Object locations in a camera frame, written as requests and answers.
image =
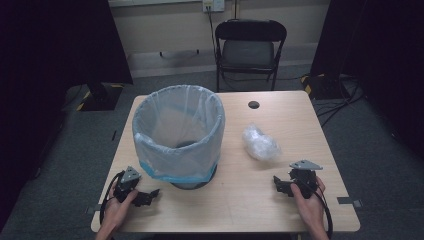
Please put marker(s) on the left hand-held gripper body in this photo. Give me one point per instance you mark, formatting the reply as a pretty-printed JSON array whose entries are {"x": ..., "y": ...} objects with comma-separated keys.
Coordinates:
[{"x": 129, "y": 182}]

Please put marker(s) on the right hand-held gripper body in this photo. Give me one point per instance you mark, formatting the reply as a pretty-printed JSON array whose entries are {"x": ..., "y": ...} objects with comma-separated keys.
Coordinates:
[{"x": 305, "y": 178}]

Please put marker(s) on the clear plastic bag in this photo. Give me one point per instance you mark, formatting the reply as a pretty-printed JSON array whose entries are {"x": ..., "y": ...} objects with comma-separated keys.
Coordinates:
[{"x": 260, "y": 144}]

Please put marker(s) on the dark round trash bin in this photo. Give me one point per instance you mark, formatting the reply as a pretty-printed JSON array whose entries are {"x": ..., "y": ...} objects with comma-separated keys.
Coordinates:
[{"x": 193, "y": 183}]

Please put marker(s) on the trash bin with plastic liner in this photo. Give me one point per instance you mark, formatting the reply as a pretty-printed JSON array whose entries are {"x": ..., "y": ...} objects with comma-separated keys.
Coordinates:
[{"x": 178, "y": 133}]

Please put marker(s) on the person's left hand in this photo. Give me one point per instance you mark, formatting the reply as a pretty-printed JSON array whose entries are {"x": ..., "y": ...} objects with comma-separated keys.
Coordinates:
[{"x": 116, "y": 210}]

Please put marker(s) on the person's right hand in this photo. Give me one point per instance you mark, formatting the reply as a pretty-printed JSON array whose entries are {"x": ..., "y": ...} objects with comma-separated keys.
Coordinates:
[{"x": 310, "y": 208}]

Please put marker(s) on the grey tape strip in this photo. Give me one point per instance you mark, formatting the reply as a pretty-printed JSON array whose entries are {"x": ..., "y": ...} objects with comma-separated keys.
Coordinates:
[
  {"x": 91, "y": 210},
  {"x": 348, "y": 200}
]

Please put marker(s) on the wooden table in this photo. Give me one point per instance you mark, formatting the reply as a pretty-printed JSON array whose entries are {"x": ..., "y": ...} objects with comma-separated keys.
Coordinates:
[{"x": 240, "y": 206}]

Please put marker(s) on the round black table grommet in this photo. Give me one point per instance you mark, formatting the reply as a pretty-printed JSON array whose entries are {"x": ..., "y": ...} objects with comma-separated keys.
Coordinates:
[{"x": 253, "y": 104}]

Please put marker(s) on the black stand base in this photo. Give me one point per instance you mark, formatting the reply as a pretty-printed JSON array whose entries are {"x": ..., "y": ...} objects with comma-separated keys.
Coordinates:
[{"x": 100, "y": 96}]

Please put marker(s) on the black yellow-striped floor box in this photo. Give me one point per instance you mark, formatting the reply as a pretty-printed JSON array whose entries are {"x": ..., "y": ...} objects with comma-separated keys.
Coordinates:
[{"x": 325, "y": 87}]

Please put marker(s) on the dark curtain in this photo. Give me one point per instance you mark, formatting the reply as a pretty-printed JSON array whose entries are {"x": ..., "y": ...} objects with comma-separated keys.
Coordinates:
[
  {"x": 376, "y": 66},
  {"x": 50, "y": 83}
]

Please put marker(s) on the black folding chair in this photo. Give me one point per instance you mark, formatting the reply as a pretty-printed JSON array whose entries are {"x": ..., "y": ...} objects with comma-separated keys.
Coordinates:
[{"x": 249, "y": 50}]

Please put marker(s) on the white wall socket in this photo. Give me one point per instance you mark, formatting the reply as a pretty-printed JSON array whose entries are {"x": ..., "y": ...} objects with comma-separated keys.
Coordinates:
[{"x": 213, "y": 5}]

